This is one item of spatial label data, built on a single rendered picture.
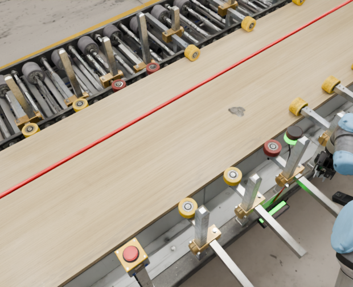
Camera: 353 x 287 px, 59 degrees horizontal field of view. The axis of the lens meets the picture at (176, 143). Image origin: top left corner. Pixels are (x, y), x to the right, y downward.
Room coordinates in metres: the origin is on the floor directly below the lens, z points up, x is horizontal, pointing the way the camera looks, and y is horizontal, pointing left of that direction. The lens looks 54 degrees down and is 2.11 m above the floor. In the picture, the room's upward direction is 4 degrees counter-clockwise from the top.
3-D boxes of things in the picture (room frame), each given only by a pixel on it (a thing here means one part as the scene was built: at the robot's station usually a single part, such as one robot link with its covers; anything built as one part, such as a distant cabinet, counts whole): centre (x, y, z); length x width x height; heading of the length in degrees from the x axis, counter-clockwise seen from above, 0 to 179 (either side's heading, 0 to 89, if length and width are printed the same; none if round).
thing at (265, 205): (0.65, -0.48, 0.75); 0.26 x 0.01 x 0.10; 123
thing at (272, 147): (0.82, -0.45, 0.85); 0.08 x 0.08 x 0.11
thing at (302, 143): (0.69, -0.49, 0.90); 0.03 x 0.03 x 0.48; 33
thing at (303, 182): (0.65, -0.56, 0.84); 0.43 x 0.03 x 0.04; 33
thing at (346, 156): (0.50, -0.54, 1.29); 0.11 x 0.11 x 0.08; 67
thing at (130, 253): (0.27, 0.15, 1.22); 0.04 x 0.04 x 0.02
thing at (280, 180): (0.70, -0.51, 0.85); 0.13 x 0.06 x 0.05; 123
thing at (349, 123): (0.60, -0.56, 1.29); 0.09 x 0.08 x 0.11; 157
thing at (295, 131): (0.72, -0.46, 1.03); 0.06 x 0.06 x 0.22; 33
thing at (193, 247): (0.43, -0.09, 0.84); 0.13 x 0.06 x 0.05; 123
